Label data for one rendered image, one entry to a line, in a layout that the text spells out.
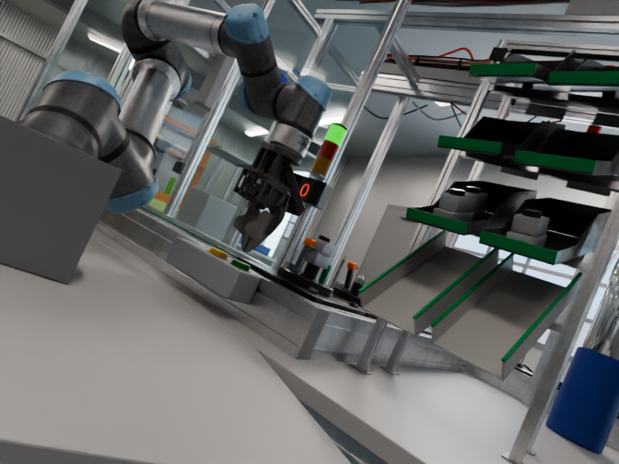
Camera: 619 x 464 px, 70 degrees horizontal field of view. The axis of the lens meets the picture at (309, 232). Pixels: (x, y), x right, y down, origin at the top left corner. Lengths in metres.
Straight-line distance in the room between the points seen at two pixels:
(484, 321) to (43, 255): 0.72
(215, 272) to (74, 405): 0.52
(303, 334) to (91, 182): 0.43
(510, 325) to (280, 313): 0.41
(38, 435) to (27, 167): 0.42
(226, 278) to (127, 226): 0.47
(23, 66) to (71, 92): 9.42
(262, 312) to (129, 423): 0.51
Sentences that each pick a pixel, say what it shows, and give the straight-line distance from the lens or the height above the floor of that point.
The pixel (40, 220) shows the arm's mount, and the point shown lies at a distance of 0.70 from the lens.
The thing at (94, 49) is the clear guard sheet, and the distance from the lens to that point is 1.79.
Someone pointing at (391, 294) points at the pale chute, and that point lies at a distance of 0.90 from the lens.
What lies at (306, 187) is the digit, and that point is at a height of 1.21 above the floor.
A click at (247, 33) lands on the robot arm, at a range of 0.86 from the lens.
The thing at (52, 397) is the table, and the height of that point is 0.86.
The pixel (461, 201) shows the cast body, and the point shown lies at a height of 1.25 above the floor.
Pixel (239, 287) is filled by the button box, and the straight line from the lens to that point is 0.86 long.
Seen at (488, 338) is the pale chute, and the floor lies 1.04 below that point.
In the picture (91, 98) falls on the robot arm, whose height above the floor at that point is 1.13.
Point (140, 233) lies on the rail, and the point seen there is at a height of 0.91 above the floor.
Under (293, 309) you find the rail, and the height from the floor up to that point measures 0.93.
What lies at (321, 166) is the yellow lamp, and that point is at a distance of 1.25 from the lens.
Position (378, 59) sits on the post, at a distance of 1.40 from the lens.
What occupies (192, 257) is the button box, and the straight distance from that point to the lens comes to 0.94.
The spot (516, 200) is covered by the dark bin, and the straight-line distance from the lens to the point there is 0.99.
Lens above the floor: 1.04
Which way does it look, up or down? 3 degrees up
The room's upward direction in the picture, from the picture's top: 24 degrees clockwise
